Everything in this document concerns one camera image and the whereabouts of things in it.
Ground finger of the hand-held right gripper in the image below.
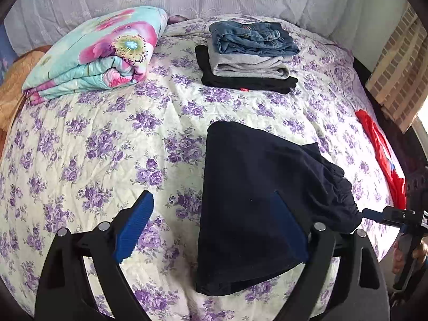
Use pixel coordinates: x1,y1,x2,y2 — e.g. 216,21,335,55
361,208,388,225

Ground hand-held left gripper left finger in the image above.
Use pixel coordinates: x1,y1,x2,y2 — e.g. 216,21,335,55
34,190,155,321

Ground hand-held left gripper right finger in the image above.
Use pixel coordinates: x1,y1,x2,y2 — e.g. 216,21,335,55
272,190,390,321

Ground navy blue pants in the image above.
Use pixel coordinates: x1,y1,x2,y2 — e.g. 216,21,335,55
195,121,364,297

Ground red pants with striped side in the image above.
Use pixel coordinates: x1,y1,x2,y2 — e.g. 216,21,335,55
354,109,407,210

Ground folded black pants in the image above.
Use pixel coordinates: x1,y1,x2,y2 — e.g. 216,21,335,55
194,44,299,95

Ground folded grey pants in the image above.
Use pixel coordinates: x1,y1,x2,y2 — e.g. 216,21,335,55
207,42,290,81

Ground person's right hand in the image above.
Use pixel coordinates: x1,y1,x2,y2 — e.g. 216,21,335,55
391,236,428,275

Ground purple floral bedspread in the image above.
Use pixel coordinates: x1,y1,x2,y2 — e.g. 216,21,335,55
0,14,407,321

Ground beige checked curtain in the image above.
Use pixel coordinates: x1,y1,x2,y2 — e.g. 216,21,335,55
364,3,428,135

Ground folded floral quilt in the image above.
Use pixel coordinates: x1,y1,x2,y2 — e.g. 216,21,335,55
21,6,168,106

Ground orange blanket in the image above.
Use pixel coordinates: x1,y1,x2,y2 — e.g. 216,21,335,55
0,49,47,149

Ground folded blue jeans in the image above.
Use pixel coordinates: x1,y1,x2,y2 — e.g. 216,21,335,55
209,21,300,57

